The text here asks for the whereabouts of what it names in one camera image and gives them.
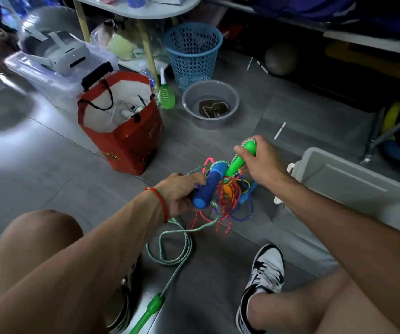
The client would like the person's right hand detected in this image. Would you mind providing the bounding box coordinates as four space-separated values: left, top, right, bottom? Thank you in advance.
233 135 291 188

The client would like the person's left hand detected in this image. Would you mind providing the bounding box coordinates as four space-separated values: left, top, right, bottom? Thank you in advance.
155 172 207 218

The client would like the green braided jump rope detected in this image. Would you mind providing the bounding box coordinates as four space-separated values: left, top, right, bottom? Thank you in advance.
129 139 257 334

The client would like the pile of jump ropes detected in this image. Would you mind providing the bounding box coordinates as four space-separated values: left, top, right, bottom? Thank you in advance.
201 157 259 222

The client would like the blue foam handle skipping rope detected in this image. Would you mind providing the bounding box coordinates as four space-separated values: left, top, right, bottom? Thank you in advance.
186 161 242 237

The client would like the grey plastic storage bin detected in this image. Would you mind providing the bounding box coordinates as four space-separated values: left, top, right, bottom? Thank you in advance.
273 147 400 240

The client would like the person's right forearm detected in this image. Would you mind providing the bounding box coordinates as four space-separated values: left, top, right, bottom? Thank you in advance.
276 177 400 334

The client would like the person's left forearm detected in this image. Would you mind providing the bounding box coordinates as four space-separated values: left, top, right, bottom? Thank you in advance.
0 191 166 334

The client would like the person's right shoe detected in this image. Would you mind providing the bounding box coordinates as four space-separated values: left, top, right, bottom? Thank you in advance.
236 244 285 334

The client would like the person's shoe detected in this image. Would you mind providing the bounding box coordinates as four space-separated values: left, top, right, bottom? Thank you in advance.
236 244 285 334
108 264 138 334

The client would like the person's left shoe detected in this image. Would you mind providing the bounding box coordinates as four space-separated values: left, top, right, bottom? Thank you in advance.
108 264 138 334

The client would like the person's right leg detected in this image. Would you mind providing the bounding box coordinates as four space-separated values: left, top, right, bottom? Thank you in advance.
247 267 400 334

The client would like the person's leg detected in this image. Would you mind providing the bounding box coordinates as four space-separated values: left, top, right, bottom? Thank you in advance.
0 209 138 334
247 267 400 334

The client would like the person's left leg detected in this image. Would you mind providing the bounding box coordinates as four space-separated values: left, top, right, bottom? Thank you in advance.
0 209 138 334

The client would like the clear plastic storage bin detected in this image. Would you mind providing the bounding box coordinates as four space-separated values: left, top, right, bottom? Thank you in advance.
4 41 120 114

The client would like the red paper bag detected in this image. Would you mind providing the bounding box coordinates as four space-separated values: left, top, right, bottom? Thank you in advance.
77 71 164 176

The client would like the green spray bottle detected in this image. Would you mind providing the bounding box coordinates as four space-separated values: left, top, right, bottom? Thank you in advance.
157 67 176 110

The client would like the grey plastic basin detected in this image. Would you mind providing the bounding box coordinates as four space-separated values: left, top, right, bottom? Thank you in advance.
181 79 240 130

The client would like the brown ball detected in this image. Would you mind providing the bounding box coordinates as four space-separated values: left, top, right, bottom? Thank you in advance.
264 41 299 76

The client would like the blue mesh wastebasket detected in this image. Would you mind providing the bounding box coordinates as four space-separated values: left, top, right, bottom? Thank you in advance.
162 22 224 93

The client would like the black rectangular pad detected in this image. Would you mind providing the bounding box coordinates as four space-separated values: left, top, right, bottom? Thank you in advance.
81 61 114 92

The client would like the yellow flat board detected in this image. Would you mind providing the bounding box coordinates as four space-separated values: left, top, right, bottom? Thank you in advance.
325 40 400 80

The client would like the clear plastic bag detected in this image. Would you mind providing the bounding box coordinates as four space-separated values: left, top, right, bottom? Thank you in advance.
90 19 169 65

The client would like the blue folded mat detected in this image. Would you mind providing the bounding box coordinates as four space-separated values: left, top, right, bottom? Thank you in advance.
252 0 400 32

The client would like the white VR headset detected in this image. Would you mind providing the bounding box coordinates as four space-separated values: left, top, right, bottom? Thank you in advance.
18 26 91 76

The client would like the white oval side table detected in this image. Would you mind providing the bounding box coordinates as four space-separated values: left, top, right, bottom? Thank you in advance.
64 0 202 89

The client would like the grey balance dome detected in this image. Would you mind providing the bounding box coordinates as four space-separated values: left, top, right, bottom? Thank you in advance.
19 5 82 42

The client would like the red string bracelet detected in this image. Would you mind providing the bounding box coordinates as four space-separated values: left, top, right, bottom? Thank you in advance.
144 186 170 224

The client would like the brown tangled strap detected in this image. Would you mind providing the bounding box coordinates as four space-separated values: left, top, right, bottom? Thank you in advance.
198 99 231 119

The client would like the white cable bundle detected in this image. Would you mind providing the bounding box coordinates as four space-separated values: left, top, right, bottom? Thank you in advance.
116 102 147 121

